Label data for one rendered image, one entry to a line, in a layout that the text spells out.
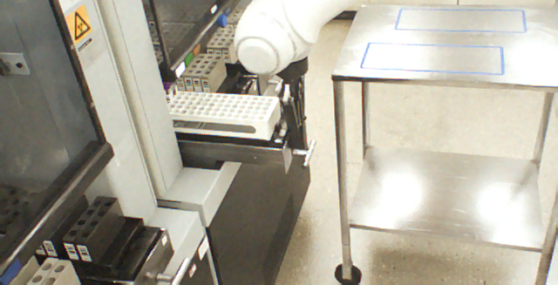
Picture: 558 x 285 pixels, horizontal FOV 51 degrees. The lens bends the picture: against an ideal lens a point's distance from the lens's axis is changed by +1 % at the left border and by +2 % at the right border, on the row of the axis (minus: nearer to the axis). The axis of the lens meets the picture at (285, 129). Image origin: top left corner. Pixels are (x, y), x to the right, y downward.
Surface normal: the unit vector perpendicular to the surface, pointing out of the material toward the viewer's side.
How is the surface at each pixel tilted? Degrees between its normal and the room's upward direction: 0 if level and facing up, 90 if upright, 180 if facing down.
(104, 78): 90
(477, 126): 0
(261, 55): 95
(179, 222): 0
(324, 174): 0
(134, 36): 90
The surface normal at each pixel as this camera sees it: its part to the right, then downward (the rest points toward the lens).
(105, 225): 0.96, 0.07
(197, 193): -0.09, -0.82
